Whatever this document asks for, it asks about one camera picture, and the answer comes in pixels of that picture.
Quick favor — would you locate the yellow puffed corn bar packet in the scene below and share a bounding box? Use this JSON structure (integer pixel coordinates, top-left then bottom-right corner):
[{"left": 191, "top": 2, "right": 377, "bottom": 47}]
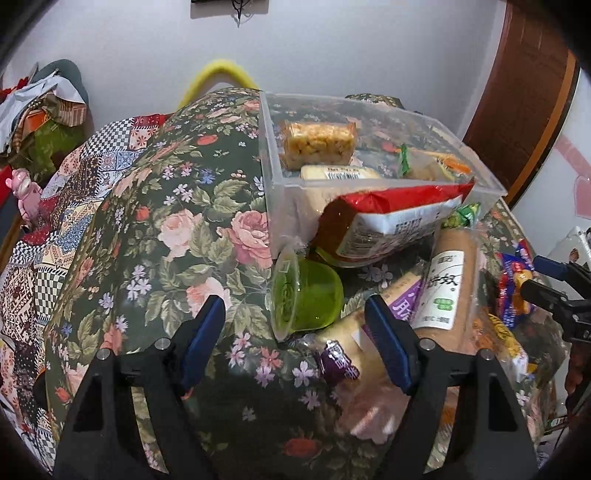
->
[{"left": 279, "top": 121, "right": 358, "bottom": 171}]

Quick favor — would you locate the pile of clothes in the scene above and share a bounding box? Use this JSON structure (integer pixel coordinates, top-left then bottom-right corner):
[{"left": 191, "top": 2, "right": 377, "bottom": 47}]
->
[{"left": 0, "top": 59, "right": 90, "bottom": 185}]

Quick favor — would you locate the white plastic object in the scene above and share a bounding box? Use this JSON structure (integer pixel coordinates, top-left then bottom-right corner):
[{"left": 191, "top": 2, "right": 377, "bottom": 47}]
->
[{"left": 547, "top": 225, "right": 591, "bottom": 269}]

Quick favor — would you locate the cream biscuit packet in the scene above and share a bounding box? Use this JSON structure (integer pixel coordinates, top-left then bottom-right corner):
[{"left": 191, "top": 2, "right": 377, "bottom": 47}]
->
[{"left": 300, "top": 165, "right": 382, "bottom": 182}]

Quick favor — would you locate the green and orange snack packet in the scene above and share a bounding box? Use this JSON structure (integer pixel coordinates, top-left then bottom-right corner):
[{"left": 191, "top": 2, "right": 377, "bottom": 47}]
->
[{"left": 398, "top": 144, "right": 472, "bottom": 182}]

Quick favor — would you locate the green jelly cup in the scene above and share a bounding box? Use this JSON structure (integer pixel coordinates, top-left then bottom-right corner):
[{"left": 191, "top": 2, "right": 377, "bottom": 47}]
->
[{"left": 271, "top": 255, "right": 345, "bottom": 343}]

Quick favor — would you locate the patchwork blanket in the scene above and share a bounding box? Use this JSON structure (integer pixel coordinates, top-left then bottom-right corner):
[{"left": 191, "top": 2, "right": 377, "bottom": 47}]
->
[{"left": 0, "top": 113, "right": 168, "bottom": 437}]

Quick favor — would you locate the clear plastic storage box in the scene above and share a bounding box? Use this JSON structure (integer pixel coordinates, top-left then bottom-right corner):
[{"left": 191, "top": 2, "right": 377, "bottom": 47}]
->
[{"left": 257, "top": 91, "right": 509, "bottom": 260}]

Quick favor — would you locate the blue and red snack packet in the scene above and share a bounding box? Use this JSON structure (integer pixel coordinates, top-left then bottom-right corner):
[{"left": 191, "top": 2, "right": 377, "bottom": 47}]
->
[{"left": 495, "top": 239, "right": 539, "bottom": 329}]

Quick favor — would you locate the green wrapped candy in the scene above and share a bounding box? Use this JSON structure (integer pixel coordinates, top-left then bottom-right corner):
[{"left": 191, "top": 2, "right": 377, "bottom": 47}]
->
[{"left": 442, "top": 202, "right": 482, "bottom": 230}]

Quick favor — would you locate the purple label bread packet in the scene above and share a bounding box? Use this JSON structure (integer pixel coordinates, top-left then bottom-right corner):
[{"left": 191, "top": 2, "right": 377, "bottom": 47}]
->
[{"left": 313, "top": 271, "right": 428, "bottom": 444}]

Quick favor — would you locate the floral tablecloth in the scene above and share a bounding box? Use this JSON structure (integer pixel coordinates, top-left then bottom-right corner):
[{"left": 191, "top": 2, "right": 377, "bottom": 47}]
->
[{"left": 44, "top": 88, "right": 561, "bottom": 480}]

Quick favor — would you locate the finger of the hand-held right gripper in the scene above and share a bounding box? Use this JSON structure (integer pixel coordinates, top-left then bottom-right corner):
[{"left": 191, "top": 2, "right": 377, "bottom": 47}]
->
[
  {"left": 533, "top": 255, "right": 591, "bottom": 301},
  {"left": 521, "top": 278, "right": 591, "bottom": 344}
]

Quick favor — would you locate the yellow and orange snack packet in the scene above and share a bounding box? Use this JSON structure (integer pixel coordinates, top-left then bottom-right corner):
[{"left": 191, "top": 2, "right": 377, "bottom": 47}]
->
[{"left": 480, "top": 313, "right": 532, "bottom": 384}]

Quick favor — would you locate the red and white snack bag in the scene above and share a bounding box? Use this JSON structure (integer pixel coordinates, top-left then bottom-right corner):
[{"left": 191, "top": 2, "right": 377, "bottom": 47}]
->
[{"left": 316, "top": 181, "right": 476, "bottom": 269}]

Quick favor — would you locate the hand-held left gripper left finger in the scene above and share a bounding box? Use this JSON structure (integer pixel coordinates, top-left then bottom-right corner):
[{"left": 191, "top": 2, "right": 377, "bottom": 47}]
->
[{"left": 53, "top": 294, "right": 227, "bottom": 480}]

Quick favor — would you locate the black wall hook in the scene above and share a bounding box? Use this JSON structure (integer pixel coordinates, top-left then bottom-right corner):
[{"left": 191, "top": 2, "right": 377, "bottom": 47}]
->
[{"left": 191, "top": 0, "right": 269, "bottom": 27}]

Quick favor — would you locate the yellow hoop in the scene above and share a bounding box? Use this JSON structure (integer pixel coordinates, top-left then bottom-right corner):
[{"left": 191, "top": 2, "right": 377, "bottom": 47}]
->
[{"left": 178, "top": 59, "right": 259, "bottom": 112}]

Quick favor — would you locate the pink toy figure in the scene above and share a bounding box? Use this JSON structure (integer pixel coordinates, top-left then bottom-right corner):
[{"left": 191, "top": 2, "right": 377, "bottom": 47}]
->
[{"left": 6, "top": 168, "right": 44, "bottom": 227}]

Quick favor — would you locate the brown wooden door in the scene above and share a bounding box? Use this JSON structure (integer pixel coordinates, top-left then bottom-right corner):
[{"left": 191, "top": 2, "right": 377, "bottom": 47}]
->
[{"left": 462, "top": 0, "right": 581, "bottom": 206}]

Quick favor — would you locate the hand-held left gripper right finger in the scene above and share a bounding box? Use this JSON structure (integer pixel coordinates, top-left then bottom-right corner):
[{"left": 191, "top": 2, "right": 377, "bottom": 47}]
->
[{"left": 364, "top": 294, "right": 539, "bottom": 480}]

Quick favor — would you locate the brown bread roll packet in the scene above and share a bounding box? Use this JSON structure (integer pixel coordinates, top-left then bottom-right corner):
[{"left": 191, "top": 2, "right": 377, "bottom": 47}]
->
[{"left": 411, "top": 225, "right": 482, "bottom": 354}]

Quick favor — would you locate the pink heart wall sticker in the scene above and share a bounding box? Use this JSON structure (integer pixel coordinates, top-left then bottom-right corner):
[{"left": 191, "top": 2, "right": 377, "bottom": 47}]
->
[{"left": 554, "top": 134, "right": 591, "bottom": 220}]

